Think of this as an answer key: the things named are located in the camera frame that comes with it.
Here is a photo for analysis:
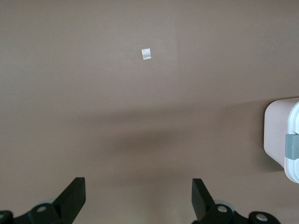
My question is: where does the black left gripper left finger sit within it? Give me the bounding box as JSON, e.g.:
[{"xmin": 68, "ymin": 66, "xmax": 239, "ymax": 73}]
[{"xmin": 0, "ymin": 177, "xmax": 86, "ymax": 224}]

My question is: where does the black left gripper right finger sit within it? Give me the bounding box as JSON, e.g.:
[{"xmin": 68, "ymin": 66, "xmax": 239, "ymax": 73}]
[{"xmin": 192, "ymin": 178, "xmax": 280, "ymax": 224}]

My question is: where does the pink translucent plastic box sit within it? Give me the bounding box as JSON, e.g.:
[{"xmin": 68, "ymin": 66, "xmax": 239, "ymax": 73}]
[{"xmin": 263, "ymin": 97, "xmax": 299, "ymax": 168}]

